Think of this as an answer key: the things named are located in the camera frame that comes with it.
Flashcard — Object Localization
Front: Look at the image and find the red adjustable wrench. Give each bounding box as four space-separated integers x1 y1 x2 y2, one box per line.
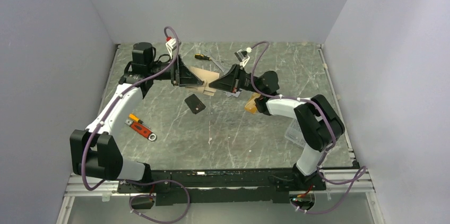
125 119 157 142

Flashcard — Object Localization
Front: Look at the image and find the silver credit card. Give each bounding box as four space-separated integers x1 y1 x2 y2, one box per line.
226 90 241 98

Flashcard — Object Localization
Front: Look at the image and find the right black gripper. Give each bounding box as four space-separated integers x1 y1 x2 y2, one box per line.
209 65 264 94

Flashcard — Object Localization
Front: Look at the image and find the clear plastic screw box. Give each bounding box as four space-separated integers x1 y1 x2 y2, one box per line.
284 119 306 148

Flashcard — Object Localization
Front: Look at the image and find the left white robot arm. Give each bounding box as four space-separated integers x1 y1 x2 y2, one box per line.
70 38 204 192

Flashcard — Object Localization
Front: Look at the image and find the aluminium frame rail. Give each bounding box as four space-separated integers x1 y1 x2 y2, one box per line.
56 169 384 224

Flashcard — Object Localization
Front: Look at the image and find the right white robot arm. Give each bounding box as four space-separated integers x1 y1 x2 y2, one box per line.
209 64 345 189

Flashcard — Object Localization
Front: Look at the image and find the black credit card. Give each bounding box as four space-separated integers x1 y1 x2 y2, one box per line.
184 94 206 114

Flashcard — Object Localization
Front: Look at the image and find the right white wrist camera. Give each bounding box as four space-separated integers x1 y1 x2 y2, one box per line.
235 47 252 67

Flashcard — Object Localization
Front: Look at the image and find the black yellow screwdriver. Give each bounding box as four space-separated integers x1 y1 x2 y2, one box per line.
194 54 213 61

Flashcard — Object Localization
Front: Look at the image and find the orange credit card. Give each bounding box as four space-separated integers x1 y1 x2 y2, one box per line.
244 93 261 114

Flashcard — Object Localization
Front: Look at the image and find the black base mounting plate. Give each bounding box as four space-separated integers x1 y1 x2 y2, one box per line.
117 168 326 206

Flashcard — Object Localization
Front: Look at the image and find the beige leather card holder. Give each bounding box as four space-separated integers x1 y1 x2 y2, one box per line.
186 66 220 96

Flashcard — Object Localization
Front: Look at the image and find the orange handled screwdriver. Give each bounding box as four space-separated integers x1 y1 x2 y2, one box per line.
128 114 147 126

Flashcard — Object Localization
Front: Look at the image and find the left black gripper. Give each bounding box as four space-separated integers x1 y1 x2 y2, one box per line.
148 54 203 87

